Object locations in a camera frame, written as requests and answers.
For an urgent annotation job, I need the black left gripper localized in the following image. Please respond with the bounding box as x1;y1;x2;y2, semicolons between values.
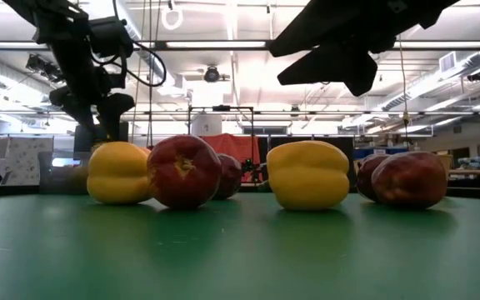
49;36;137;142

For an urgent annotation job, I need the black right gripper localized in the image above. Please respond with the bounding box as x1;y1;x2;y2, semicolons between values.
267;0;462;98

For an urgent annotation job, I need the yellow bell pepper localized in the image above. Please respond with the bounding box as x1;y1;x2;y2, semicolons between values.
265;139;351;211
86;141;153;206

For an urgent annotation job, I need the dark red apple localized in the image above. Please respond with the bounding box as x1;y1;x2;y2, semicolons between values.
212;152;243;201

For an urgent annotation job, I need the black monitor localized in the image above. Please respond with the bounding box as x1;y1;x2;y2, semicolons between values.
72;121;130;154

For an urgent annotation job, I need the white partition panel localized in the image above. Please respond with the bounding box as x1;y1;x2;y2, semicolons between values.
0;135;54;187

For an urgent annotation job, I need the red apple yellow stem patch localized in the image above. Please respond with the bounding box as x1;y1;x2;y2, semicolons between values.
146;133;223;211

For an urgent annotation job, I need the white cylinder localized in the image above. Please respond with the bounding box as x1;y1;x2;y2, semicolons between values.
191;112;223;137

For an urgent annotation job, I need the small black device green light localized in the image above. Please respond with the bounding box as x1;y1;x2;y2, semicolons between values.
241;157;267;185

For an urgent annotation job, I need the wooden box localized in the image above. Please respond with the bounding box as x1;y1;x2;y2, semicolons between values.
438;154;454;176

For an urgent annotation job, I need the black hanging cable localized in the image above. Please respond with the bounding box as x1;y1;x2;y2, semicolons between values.
146;0;162;149

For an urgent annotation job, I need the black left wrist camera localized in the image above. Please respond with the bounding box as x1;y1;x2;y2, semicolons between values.
88;16;135;60

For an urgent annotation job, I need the thin hanging cable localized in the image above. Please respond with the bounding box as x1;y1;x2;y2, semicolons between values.
396;35;411;147

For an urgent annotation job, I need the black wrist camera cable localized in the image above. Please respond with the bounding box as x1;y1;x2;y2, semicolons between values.
112;0;168;88

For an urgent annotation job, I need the black light bar frame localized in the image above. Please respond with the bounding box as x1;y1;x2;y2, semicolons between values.
0;39;480;53

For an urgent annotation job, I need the white hanging ring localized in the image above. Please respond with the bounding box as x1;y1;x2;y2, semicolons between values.
160;3;184;32

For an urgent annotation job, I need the round black ceiling camera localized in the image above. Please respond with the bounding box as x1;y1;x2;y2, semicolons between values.
202;65;222;84

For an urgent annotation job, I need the black metal frame stand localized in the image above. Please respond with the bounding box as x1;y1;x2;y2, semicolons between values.
187;105;255;136

